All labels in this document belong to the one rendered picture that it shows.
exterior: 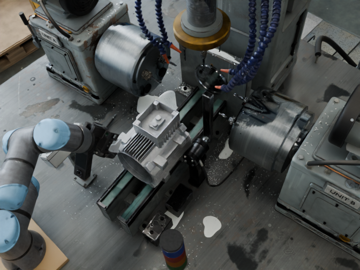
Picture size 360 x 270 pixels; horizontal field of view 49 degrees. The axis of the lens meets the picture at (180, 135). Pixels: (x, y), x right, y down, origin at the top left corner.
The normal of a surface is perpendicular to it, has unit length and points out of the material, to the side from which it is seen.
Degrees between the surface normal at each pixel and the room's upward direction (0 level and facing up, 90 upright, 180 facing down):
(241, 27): 90
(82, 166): 60
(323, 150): 0
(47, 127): 30
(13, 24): 0
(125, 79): 73
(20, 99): 0
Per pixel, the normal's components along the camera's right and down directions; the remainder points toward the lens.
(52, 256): -0.04, -0.57
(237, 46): -0.58, 0.70
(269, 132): -0.39, -0.04
